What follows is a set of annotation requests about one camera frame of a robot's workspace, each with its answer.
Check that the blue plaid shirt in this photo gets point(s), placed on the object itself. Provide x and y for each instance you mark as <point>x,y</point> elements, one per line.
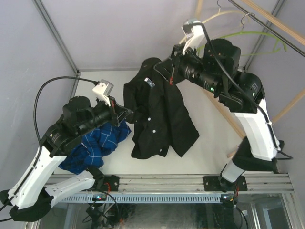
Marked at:
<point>95,145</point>

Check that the grey slotted cable duct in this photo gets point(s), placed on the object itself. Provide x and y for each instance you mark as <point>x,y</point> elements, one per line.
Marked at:
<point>163,198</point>

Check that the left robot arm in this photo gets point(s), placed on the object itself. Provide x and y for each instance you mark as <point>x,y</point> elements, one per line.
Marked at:
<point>31,198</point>

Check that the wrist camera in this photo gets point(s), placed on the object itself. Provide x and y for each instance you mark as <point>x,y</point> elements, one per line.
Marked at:
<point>102,91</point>
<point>194,34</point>

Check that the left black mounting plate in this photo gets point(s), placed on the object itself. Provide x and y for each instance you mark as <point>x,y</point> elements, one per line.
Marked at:
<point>106,184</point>

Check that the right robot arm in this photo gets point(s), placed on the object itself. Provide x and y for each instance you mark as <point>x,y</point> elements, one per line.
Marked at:
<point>242,93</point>

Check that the wooden clothes rack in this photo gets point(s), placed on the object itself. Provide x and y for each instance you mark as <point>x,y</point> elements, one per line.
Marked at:
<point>282,74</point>

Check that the black mounting plate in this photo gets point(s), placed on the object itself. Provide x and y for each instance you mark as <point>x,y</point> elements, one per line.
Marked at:
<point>106,184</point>
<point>214,183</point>

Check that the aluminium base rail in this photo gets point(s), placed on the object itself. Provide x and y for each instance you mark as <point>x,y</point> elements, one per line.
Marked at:
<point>256,183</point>

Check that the green hanger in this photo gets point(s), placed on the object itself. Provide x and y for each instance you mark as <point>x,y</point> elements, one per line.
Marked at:
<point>277,47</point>

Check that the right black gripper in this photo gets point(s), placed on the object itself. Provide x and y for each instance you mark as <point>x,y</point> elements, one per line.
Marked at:
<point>171,70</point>

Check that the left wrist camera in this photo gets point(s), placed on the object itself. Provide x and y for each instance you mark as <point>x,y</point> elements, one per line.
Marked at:
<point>102,91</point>

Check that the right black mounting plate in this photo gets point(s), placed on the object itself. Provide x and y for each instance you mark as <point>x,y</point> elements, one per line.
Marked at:
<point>214,183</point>

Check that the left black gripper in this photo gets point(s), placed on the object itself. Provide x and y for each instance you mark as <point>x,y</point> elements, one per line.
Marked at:
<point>120,113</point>

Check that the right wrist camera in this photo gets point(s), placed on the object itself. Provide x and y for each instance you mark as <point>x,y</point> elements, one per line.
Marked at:
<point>194,34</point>

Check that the black shirt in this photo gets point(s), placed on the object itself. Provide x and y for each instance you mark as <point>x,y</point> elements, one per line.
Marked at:
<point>159,115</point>

